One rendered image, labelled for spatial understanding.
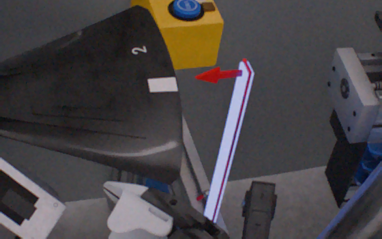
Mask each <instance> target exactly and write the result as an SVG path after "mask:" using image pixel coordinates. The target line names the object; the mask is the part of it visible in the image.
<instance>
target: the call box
mask: <svg viewBox="0 0 382 239"><path fill-rule="evenodd" d="M195 1H197V2H198V3H199V5H200V7H201V8H200V12H199V15H198V16H196V17H193V18H184V17H181V16H178V15H177V14H176V13H174V11H173V4H174V2H175V0H132V2H131V3H130V7H133V6H135V5H139V6H143V7H144V8H147V9H148V10H149V11H150V12H151V15H152V16H153V18H154V19H155V20H156V22H157V24H158V26H159V28H160V31H161V32H162V37H163V38H164V41H165V44H166V47H167V49H168V52H169V55H170V57H171V61H172V63H173V67H174V70H178V69H186V68H199V67H206V66H214V65H215V64H216V61H217V57H218V51H219V47H220V45H219V43H220V38H221V34H222V28H223V24H224V22H223V19H222V17H221V15H220V14H219V12H218V9H217V7H216V5H215V3H214V1H213V0H195ZM202 2H213V4H214V6H215V9H216V11H215V12H205V11H204V10H203V8H202V6H201V3H202Z"/></svg>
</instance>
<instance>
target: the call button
mask: <svg viewBox="0 0 382 239"><path fill-rule="evenodd" d="M200 8H201V7H200V5H199V3H198V2H197V1H195V0H175V2H174V4H173V11H174V13H176V14H177V15H178V16H181V17H184V18H193V17H196V16H198V15H199V12H200Z"/></svg>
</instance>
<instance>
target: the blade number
mask: <svg viewBox="0 0 382 239"><path fill-rule="evenodd" d="M126 50H127V52H128V55H129V58H130V59H136V58H140V57H147V56H152V54H151V51H150V49H149V45H148V43H147V41H145V42H140V43H136V44H131V45H127V46H126Z"/></svg>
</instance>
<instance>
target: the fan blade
mask: <svg viewBox="0 0 382 239"><path fill-rule="evenodd" d="M145 41H147V43H148V45H149V49H150V51H151V54H152V56H147V57H140V58H136V59H130V58H129V55H128V52H127V50H126V46H127V45H131V44H136V43H140V42H145ZM171 77H175V82H176V86H177V89H178V91H174V92H150V87H149V81H148V79H161V78H171ZM0 136H1V137H5V138H8V139H13V140H15V141H20V142H23V143H28V144H31V145H36V146H40V147H44V148H47V149H49V150H52V151H56V152H60V153H63V154H67V155H70V156H75V157H78V158H83V159H86V160H91V161H93V162H94V163H98V164H101V165H106V166H109V167H113V168H116V169H120V170H123V171H127V172H130V173H134V174H136V175H141V176H143V177H144V178H148V179H150V180H155V181H158V182H161V183H164V184H168V185H171V184H172V183H173V182H174V181H175V180H176V179H177V178H179V177H180V173H181V164H182V156H183V116H182V107H181V98H180V93H179V85H178V81H177V79H176V76H175V71H174V67H173V63H172V61H171V57H170V55H169V52H168V49H167V47H166V44H165V41H164V38H163V37H162V32H161V31H160V28H159V26H158V24H157V22H156V20H155V19H154V18H153V16H152V15H151V12H150V11H149V10H148V9H147V8H144V7H143V6H139V5H135V6H133V7H131V8H128V9H126V10H124V11H122V12H120V13H118V14H116V15H113V16H111V17H108V18H105V19H104V20H101V21H99V22H96V23H94V24H92V25H90V26H87V27H84V28H82V29H81V30H78V31H75V32H74V33H71V34H69V35H66V36H63V37H62V38H59V39H56V40H53V41H52V42H48V43H46V44H43V45H41V46H38V47H36V48H34V49H32V50H30V51H27V52H24V53H21V54H19V55H16V56H13V57H11V58H7V59H4V60H3V61H0Z"/></svg>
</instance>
